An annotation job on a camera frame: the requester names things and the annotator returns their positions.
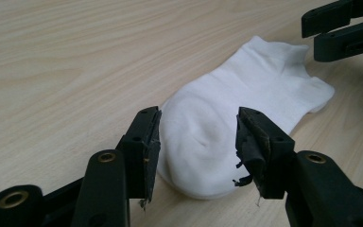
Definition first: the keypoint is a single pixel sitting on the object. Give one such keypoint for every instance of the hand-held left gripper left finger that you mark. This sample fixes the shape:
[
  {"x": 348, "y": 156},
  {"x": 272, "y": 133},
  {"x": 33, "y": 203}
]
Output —
[{"x": 141, "y": 148}]

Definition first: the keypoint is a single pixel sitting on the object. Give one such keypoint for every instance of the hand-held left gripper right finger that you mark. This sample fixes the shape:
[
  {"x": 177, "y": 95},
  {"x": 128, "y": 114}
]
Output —
[{"x": 266, "y": 148}]

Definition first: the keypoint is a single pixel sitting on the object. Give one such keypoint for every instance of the white ankle sock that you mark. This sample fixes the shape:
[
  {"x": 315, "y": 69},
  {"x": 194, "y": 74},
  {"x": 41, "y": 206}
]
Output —
[{"x": 220, "y": 126}]

